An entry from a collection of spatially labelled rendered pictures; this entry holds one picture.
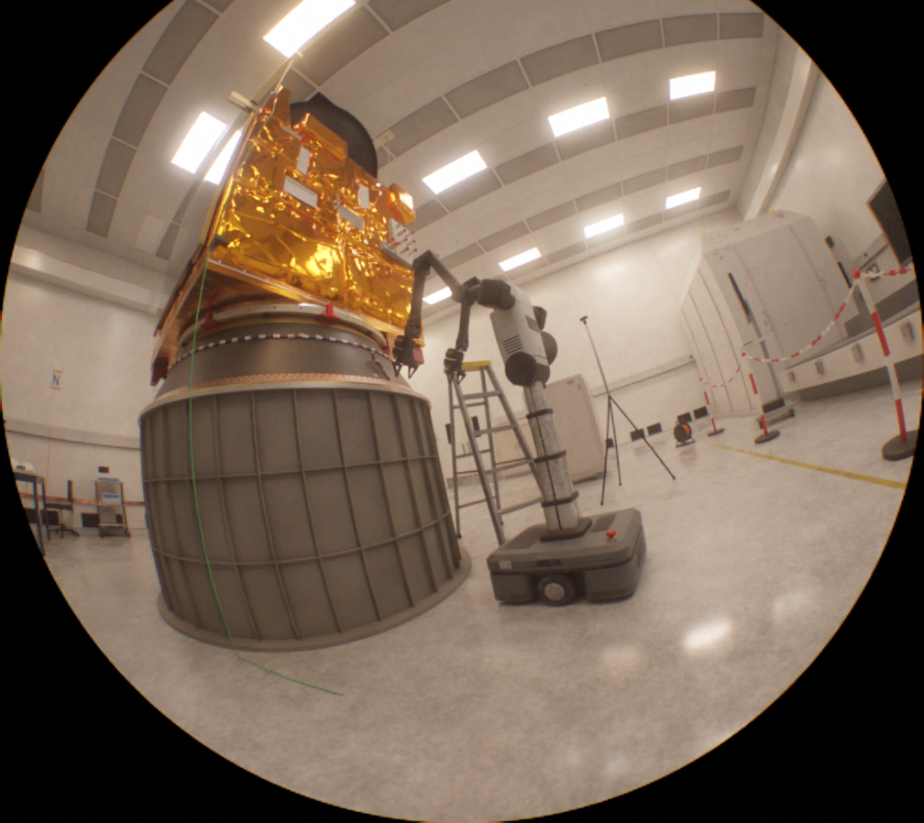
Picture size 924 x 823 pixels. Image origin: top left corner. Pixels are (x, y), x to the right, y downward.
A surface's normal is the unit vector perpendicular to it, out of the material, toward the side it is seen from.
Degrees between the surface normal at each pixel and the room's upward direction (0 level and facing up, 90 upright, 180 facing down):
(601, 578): 90
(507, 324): 90
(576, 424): 90
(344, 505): 90
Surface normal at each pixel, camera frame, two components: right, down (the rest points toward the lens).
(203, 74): 0.21, 0.93
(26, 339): 0.87, -0.32
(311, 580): 0.46, -0.36
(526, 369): -0.58, -0.13
